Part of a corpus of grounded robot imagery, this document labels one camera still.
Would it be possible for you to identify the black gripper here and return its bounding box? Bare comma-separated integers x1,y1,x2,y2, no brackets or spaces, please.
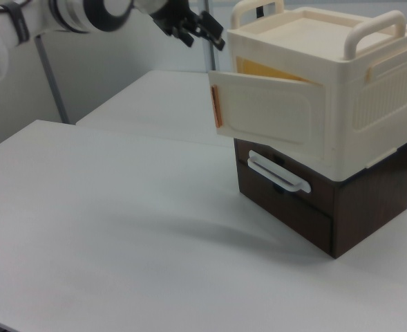
149,0,227,51

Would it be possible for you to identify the orange door handle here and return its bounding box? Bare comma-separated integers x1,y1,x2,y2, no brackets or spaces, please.
210,84,223,130

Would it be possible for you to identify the cream cabinet door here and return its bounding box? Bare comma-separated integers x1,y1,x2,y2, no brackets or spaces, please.
208,70,328,164

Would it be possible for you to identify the cream plastic cabinet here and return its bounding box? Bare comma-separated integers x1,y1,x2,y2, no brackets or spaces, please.
226,0,407,183

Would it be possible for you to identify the dark brown drawer box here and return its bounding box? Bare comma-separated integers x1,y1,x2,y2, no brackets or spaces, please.
233,134,407,260

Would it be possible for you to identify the grey metal partition post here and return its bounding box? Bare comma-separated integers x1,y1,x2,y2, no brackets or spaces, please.
34,33,68,125
202,0,217,74

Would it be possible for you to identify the white drawer handle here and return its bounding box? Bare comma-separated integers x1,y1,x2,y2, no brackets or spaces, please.
245,149,314,195

